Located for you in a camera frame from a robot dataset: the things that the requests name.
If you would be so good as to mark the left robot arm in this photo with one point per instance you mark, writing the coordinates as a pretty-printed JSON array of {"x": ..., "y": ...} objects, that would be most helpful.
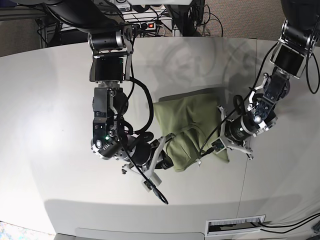
[{"x": 290, "y": 56}]

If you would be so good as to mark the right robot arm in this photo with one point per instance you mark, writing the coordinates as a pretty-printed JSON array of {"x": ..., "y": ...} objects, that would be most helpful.
[{"x": 111, "y": 39}]

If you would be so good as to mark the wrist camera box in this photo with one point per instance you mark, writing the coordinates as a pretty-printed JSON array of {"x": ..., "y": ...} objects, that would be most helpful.
[
  {"x": 154, "y": 180},
  {"x": 218, "y": 145}
]

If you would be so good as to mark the green T-shirt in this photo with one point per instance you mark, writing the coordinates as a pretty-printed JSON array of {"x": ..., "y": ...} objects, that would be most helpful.
[{"x": 189, "y": 121}]

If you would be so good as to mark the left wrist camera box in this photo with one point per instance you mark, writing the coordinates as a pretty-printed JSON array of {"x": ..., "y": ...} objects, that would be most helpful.
[{"x": 218, "y": 145}]

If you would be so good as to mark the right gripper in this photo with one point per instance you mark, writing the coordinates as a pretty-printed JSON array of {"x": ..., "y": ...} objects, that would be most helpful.
[{"x": 148, "y": 156}]

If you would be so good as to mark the table cable grommet slot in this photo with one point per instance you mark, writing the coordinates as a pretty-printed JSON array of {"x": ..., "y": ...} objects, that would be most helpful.
[{"x": 233, "y": 226}]

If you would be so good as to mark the white desk frame with cables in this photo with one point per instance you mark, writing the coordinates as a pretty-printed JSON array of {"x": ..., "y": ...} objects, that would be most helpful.
[{"x": 182, "y": 19}]

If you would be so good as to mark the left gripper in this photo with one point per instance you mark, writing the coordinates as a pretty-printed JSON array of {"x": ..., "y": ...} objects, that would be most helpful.
[{"x": 234, "y": 133}]

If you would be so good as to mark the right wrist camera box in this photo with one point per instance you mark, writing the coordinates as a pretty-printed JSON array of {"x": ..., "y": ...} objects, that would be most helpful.
[{"x": 154, "y": 180}]

